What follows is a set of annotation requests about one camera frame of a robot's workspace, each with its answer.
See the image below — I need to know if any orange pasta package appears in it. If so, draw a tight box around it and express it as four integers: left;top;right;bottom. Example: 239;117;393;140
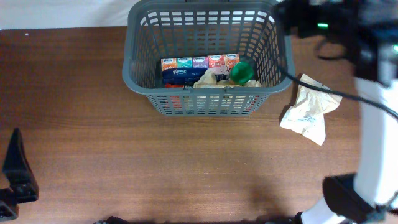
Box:
157;86;268;116

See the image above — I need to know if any blue tissue box pack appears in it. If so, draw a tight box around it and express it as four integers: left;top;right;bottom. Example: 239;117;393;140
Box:
160;54;240;85

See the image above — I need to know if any beige snack bag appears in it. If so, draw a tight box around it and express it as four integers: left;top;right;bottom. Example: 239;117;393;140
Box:
193;69;262;89

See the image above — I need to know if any green lid spice jar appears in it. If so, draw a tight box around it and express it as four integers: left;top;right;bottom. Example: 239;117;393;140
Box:
229;62;254;85

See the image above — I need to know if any grey plastic laundry basket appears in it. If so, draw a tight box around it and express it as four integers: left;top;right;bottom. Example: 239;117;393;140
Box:
123;1;295;115

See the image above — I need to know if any cream paper pouch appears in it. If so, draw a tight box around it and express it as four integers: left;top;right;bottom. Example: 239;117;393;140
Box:
280;85;342;146

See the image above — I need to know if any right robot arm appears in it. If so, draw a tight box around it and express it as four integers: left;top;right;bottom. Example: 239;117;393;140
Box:
274;0;397;223

